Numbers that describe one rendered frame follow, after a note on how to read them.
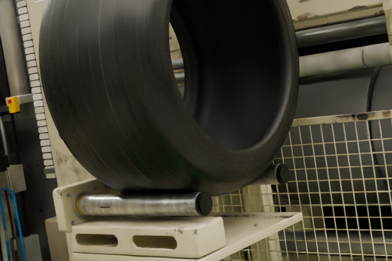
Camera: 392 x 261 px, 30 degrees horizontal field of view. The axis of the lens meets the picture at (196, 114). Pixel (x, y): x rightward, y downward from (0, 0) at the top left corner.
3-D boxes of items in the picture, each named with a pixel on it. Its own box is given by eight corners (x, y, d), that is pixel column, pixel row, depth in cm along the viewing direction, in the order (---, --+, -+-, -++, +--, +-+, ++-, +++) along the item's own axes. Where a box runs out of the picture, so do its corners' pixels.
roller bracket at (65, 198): (58, 233, 157) (51, 189, 157) (177, 193, 188) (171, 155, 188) (68, 233, 155) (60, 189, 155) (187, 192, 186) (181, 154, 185)
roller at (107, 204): (76, 217, 159) (73, 197, 158) (91, 212, 162) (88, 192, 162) (200, 218, 136) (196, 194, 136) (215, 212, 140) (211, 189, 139)
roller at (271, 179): (161, 189, 180) (158, 171, 180) (174, 185, 183) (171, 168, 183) (280, 186, 158) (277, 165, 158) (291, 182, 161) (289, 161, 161)
